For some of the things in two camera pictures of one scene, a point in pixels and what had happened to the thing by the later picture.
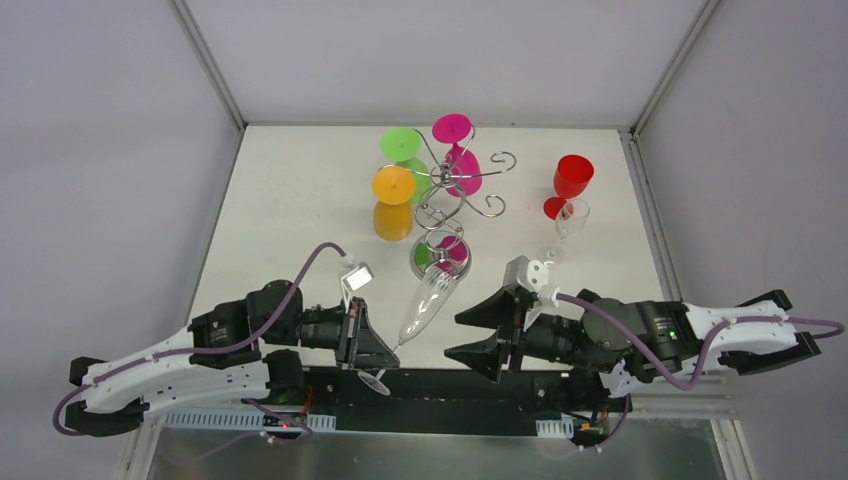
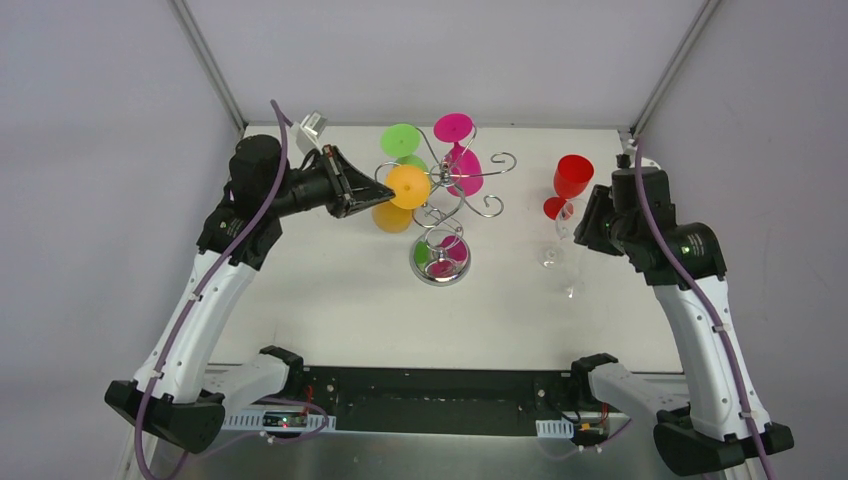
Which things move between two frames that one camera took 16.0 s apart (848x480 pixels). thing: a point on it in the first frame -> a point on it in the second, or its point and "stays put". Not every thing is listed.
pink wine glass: (463, 172) stays put
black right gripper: (511, 337) -> (592, 221)
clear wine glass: (569, 221) stays put
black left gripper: (351, 332) -> (337, 182)
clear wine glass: (434, 289) -> (574, 263)
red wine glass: (572, 177) stays put
